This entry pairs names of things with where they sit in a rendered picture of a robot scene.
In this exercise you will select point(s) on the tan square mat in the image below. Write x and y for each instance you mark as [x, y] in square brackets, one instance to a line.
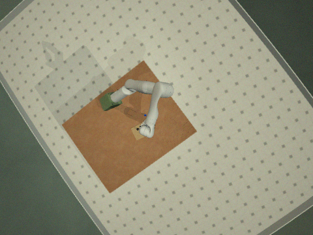
[136, 133]

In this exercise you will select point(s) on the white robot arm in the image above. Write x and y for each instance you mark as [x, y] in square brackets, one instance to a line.
[157, 90]

